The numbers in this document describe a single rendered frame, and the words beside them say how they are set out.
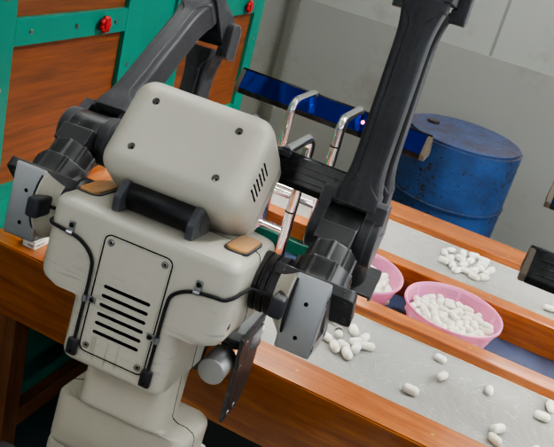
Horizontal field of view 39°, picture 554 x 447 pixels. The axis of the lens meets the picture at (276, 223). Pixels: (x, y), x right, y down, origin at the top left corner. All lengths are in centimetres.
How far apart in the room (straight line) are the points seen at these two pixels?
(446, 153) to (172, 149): 246
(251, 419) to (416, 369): 41
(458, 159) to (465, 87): 80
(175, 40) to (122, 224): 46
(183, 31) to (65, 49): 60
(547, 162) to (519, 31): 66
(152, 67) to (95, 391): 53
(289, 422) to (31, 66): 97
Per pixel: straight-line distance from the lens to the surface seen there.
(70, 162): 121
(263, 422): 172
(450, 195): 346
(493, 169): 347
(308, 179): 179
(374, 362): 184
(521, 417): 188
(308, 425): 167
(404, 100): 111
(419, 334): 197
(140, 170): 104
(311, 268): 107
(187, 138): 104
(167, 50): 138
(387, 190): 124
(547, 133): 415
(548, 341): 228
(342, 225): 112
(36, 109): 195
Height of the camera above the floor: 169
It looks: 24 degrees down
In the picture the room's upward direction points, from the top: 15 degrees clockwise
